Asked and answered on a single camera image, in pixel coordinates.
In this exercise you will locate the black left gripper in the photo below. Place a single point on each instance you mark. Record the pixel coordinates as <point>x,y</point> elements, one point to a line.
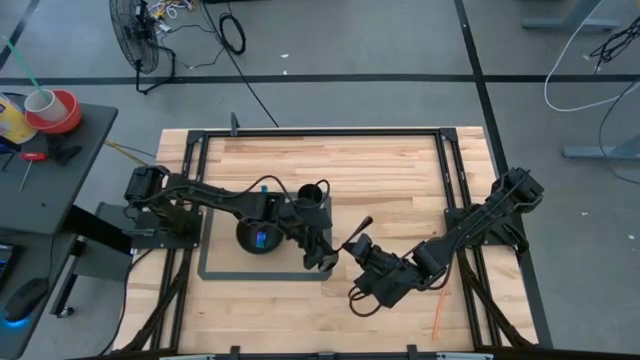
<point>305,240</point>

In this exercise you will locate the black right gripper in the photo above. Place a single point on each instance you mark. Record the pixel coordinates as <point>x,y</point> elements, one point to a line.
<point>387,277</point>

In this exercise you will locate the black metal spoon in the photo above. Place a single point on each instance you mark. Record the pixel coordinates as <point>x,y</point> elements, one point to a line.
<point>357,231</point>

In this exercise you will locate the small black cup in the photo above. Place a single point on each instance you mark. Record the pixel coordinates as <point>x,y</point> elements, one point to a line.
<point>310,194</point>

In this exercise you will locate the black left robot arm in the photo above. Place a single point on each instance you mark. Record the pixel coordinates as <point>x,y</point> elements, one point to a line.
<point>220,197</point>

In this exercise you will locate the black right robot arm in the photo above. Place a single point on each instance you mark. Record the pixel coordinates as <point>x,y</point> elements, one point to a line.
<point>480,220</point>

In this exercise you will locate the black round bowl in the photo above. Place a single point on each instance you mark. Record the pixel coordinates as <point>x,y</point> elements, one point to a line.
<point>257,240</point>

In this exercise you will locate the black tape rectangle outline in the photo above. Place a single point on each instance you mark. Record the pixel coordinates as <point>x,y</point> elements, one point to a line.
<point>250,275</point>

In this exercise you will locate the orange straw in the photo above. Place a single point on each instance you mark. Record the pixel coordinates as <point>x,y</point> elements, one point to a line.
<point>440,312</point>

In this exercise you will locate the grey desk foot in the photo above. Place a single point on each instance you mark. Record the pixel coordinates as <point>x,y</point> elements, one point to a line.
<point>600,151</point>
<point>570,22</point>

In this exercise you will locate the black side table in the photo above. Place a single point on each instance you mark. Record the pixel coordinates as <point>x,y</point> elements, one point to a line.
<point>55,195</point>

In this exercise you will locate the red bowl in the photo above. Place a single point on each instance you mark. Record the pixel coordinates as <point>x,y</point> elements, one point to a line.
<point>67,120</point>

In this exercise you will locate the dark low desk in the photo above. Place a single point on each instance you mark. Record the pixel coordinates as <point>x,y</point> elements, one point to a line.
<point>30,260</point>

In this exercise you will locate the black floor fan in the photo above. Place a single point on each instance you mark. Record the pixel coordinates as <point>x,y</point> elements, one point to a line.
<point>135,35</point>

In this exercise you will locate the black computer mouse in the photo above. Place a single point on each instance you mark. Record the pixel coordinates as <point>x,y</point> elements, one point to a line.
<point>26,299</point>

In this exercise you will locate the dark screen device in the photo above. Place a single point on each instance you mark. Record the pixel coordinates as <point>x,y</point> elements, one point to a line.
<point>7,262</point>

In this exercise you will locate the white paper cup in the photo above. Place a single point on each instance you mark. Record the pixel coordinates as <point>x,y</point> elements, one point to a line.
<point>46,106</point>

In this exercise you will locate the yellow round container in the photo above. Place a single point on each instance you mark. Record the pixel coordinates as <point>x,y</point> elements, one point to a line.
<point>12,124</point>

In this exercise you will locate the green straw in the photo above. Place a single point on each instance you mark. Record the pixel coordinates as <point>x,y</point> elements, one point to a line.
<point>22,62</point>

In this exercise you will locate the black aluminium table frame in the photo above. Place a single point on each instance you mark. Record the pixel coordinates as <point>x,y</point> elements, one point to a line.
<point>320,133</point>

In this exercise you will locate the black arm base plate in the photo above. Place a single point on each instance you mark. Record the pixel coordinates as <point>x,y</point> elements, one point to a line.
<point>507,235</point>
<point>150,237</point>

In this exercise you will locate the small black bracket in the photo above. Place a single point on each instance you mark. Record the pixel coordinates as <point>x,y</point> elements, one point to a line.
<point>66,151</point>

